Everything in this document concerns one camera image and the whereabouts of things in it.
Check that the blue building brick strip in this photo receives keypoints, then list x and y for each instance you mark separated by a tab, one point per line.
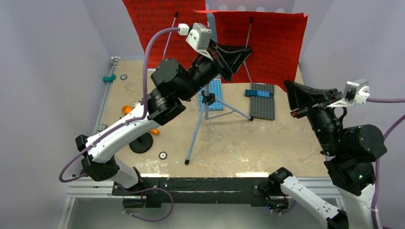
259	93

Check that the grey building baseplate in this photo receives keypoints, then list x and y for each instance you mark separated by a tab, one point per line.
263	107

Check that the black microphone stand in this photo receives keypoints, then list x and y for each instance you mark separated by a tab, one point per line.
141	144

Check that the teal curved block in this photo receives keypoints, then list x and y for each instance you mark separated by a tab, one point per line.
108	79

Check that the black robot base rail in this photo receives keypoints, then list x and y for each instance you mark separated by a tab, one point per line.
255	191

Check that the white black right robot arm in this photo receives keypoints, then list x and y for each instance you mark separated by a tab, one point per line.
352	151

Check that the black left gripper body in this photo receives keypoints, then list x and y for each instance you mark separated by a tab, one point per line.
204	71

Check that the black ring marker front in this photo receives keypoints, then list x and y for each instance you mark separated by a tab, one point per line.
162	155

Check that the black ring marker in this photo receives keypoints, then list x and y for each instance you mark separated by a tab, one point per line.
123	77
162	155

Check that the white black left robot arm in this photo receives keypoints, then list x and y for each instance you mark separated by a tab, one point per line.
174	84

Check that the light blue music stand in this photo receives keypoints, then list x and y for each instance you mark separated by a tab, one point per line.
207	99

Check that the grey post on red brick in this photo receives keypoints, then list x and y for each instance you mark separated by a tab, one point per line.
101	127

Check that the black ring marker far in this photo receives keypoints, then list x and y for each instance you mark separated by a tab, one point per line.
123	77

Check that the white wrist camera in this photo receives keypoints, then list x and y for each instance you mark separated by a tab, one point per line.
197	35
355	92

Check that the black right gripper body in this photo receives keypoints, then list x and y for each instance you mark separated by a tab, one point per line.
324	123

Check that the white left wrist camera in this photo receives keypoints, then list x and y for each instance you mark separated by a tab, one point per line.
197	35

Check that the aluminium left edge rail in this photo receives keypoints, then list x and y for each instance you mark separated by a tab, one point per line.
80	140

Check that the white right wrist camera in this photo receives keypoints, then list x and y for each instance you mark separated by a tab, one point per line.
355	92

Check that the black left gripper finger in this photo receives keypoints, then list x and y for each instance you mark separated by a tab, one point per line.
230	63
229	52

